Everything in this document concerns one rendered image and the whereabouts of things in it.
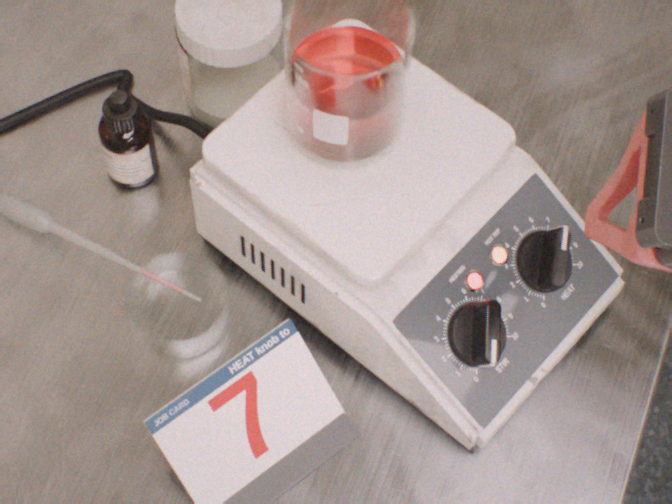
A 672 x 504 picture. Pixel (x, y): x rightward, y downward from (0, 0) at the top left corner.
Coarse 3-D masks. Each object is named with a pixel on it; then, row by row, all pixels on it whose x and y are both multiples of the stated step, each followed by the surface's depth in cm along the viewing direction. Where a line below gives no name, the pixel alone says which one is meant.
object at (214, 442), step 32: (288, 352) 67; (224, 384) 65; (256, 384) 66; (288, 384) 67; (320, 384) 67; (192, 416) 65; (224, 416) 65; (256, 416) 66; (288, 416) 67; (192, 448) 65; (224, 448) 65; (256, 448) 66; (192, 480) 65; (224, 480) 66
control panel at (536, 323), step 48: (528, 192) 68; (480, 240) 66; (576, 240) 69; (432, 288) 65; (480, 288) 66; (528, 288) 67; (576, 288) 68; (432, 336) 65; (528, 336) 67; (480, 384) 65
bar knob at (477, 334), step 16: (480, 304) 65; (496, 304) 64; (464, 320) 65; (480, 320) 64; (496, 320) 64; (448, 336) 65; (464, 336) 65; (480, 336) 64; (496, 336) 64; (464, 352) 65; (480, 352) 64; (496, 352) 64
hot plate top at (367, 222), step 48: (432, 96) 68; (240, 144) 66; (288, 144) 66; (432, 144) 66; (480, 144) 66; (240, 192) 65; (288, 192) 65; (336, 192) 65; (384, 192) 65; (432, 192) 65; (336, 240) 63; (384, 240) 64
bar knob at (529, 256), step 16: (528, 240) 67; (544, 240) 67; (560, 240) 66; (528, 256) 67; (544, 256) 67; (560, 256) 66; (528, 272) 67; (544, 272) 66; (560, 272) 66; (544, 288) 67
